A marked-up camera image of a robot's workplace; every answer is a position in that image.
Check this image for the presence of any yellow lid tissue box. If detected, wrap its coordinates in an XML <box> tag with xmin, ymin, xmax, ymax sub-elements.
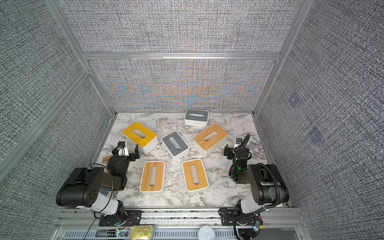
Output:
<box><xmin>123</xmin><ymin>122</ymin><xmax>159</xmax><ymax>154</ymax></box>

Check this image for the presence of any large bamboo lid tissue box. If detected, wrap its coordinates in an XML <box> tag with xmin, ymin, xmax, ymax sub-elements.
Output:
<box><xmin>193</xmin><ymin>124</ymin><xmax>229</xmax><ymax>158</ymax></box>

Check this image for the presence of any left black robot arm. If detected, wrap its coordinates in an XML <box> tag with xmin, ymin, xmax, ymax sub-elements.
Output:
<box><xmin>56</xmin><ymin>141</ymin><xmax>142</xmax><ymax>227</ymax></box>

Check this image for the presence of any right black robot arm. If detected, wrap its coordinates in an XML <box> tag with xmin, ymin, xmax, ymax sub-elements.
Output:
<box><xmin>219</xmin><ymin>145</ymin><xmax>290</xmax><ymax>226</ymax></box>

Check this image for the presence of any grey lid tissue box centre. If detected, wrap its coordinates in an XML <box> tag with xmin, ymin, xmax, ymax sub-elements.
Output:
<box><xmin>161</xmin><ymin>131</ymin><xmax>190</xmax><ymax>161</ymax></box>

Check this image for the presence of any grey lid tissue box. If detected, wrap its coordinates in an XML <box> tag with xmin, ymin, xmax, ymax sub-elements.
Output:
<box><xmin>184</xmin><ymin>109</ymin><xmax>209</xmax><ymax>128</ymax></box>
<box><xmin>161</xmin><ymin>131</ymin><xmax>190</xmax><ymax>161</ymax></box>

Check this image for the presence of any grey lid tissue box back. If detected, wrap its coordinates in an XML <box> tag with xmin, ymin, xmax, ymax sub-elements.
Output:
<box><xmin>184</xmin><ymin>109</ymin><xmax>209</xmax><ymax>128</ymax></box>

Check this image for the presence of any wooden block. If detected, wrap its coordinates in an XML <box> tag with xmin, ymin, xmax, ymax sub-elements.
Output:
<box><xmin>103</xmin><ymin>155</ymin><xmax>113</xmax><ymax>174</ymax></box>

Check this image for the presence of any gold sardine tin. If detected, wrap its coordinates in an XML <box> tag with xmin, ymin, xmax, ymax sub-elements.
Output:
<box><xmin>130</xmin><ymin>225</ymin><xmax>154</xmax><ymax>240</ymax></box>

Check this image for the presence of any white round lid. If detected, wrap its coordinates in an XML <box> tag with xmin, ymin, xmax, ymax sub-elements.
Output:
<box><xmin>198</xmin><ymin>226</ymin><xmax>215</xmax><ymax>240</ymax></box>

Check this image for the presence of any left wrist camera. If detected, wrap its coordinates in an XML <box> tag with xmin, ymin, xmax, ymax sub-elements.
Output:
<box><xmin>117</xmin><ymin>141</ymin><xmax>129</xmax><ymax>157</ymax></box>

